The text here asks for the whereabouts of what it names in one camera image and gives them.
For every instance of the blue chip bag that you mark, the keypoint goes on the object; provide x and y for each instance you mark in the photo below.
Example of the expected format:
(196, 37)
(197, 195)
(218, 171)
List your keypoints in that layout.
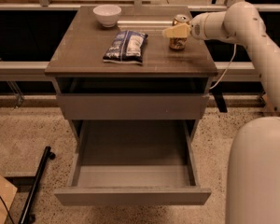
(127, 47)

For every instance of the closed grey top drawer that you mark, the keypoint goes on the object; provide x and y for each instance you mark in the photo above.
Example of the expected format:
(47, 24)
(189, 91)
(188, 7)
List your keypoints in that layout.
(132, 106)

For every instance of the black metal bar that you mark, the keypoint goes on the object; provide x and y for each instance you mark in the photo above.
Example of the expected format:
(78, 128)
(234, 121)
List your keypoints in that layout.
(25, 213)

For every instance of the grey drawer cabinet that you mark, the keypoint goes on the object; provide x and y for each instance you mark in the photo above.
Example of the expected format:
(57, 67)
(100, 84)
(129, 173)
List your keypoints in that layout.
(77, 65)

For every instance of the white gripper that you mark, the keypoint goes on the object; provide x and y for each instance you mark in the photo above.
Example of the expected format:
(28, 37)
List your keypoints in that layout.
(198, 27)

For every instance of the white ceramic bowl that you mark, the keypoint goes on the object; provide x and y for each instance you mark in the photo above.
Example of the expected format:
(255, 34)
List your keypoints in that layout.
(107, 15)

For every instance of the orange soda can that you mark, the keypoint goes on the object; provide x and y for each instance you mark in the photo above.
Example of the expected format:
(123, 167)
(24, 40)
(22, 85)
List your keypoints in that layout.
(179, 43)

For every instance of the brown cardboard sheet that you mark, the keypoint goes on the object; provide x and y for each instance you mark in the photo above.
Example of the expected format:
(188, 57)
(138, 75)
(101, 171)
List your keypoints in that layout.
(7, 195)

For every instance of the open grey middle drawer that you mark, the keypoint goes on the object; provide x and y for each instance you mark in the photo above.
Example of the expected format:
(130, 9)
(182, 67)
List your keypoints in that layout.
(134, 162)

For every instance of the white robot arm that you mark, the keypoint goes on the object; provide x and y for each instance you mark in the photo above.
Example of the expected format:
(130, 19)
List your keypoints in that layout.
(253, 179)

